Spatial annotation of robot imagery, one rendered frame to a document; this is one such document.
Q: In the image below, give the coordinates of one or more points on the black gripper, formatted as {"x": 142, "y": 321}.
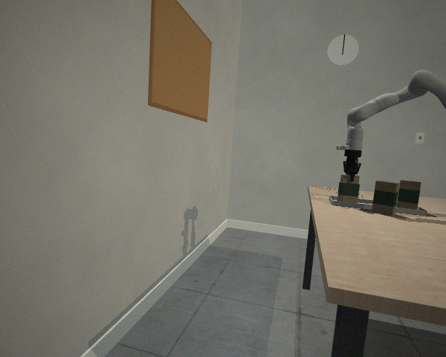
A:
{"x": 351, "y": 165}

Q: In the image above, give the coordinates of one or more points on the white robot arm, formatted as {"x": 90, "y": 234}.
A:
{"x": 420, "y": 83}

